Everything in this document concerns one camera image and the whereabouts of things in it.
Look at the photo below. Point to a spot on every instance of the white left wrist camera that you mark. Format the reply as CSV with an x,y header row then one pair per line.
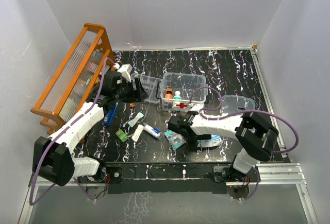
x,y
125,71

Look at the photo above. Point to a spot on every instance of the white blue ointment tube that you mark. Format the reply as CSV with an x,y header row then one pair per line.
x,y
152,131

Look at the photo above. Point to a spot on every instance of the orange wooden rack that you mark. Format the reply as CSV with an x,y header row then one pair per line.
x,y
74,79

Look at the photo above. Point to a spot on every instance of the clear plastic box lid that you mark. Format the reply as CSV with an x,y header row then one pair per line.
x,y
235,103

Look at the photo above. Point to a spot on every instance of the aluminium frame rail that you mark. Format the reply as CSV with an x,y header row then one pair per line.
x,y
280,197

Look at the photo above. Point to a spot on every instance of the clear plastic divider tray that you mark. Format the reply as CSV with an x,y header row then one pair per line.
x,y
151,86

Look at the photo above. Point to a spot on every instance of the white bottle green label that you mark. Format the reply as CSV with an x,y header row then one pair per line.
x,y
177,98

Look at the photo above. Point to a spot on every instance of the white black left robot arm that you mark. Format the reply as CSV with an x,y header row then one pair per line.
x,y
53,157

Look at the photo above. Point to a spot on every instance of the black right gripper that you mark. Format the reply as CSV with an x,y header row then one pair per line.
x,y
195,138

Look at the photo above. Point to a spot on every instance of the long white teal sachet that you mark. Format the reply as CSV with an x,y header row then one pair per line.
x,y
137,133

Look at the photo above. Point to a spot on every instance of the brown bottle orange cap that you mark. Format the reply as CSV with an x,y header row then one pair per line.
x,y
168,95

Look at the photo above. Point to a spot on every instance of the small green packet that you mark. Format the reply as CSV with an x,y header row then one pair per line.
x,y
122,135

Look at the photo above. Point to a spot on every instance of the white blue packet bag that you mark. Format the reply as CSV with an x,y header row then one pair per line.
x,y
210,143

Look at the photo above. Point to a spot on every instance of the clear first aid box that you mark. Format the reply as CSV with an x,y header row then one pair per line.
x,y
193,90

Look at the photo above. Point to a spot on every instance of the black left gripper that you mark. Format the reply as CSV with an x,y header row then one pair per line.
x,y
138,95

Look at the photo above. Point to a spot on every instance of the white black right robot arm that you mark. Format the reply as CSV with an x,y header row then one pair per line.
x,y
255,134

